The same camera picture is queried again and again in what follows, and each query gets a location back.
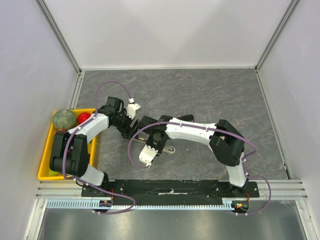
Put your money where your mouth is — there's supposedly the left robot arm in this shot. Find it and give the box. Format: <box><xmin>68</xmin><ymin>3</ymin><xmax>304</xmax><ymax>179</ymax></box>
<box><xmin>49</xmin><ymin>97</ymin><xmax>141</xmax><ymax>197</ymax></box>

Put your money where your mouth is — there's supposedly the green striped melon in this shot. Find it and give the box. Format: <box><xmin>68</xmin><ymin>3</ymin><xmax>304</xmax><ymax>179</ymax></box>
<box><xmin>52</xmin><ymin>109</ymin><xmax>77</xmax><ymax>130</ymax></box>

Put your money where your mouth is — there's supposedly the silver and black stapler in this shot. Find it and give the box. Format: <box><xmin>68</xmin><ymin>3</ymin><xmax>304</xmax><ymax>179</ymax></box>
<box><xmin>133</xmin><ymin>135</ymin><xmax>176</xmax><ymax>154</ymax></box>

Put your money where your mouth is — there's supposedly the red apple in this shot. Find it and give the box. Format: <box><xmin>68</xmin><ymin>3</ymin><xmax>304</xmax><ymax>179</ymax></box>
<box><xmin>77</xmin><ymin>112</ymin><xmax>91</xmax><ymax>125</ymax></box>

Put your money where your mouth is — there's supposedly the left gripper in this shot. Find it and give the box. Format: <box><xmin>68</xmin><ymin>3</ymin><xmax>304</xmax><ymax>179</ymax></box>
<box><xmin>112</xmin><ymin>108</ymin><xmax>139</xmax><ymax>139</ymax></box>

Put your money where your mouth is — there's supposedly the grey cable duct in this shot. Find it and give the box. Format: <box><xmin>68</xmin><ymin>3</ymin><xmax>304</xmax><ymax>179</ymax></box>
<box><xmin>46</xmin><ymin>199</ymin><xmax>236</xmax><ymax>211</ymax></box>

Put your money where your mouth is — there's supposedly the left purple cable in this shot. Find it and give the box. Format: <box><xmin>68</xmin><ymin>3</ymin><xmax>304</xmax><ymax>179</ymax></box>
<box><xmin>62</xmin><ymin>81</ymin><xmax>137</xmax><ymax>216</ymax></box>

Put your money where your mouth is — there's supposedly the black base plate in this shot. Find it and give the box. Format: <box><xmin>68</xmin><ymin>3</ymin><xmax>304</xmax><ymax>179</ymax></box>
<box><xmin>81</xmin><ymin>179</ymin><xmax>260</xmax><ymax>200</ymax></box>

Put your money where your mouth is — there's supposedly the yellow plastic bin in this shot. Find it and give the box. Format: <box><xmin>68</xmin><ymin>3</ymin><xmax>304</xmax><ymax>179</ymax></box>
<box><xmin>38</xmin><ymin>108</ymin><xmax>97</xmax><ymax>180</ymax></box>

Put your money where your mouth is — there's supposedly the green pear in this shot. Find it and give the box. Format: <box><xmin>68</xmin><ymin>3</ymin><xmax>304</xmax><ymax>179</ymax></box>
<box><xmin>48</xmin><ymin>169</ymin><xmax>59</xmax><ymax>177</ymax></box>

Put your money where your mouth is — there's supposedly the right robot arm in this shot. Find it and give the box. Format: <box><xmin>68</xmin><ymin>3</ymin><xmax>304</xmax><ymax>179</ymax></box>
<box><xmin>138</xmin><ymin>114</ymin><xmax>248</xmax><ymax>197</ymax></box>

